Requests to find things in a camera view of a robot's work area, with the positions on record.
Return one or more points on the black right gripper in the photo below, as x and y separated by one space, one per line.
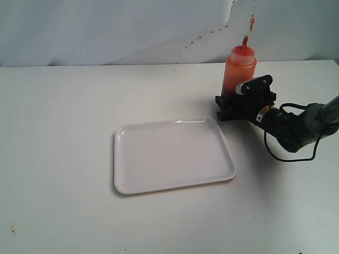
256 108

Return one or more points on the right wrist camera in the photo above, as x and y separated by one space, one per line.
255 85

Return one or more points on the white rectangular plastic tray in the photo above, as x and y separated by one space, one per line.
158 156

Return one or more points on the red sauce squeeze bottle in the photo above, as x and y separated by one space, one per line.
240 65

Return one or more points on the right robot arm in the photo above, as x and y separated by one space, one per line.
294 126

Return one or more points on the white backdrop sheet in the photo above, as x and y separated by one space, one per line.
40 33

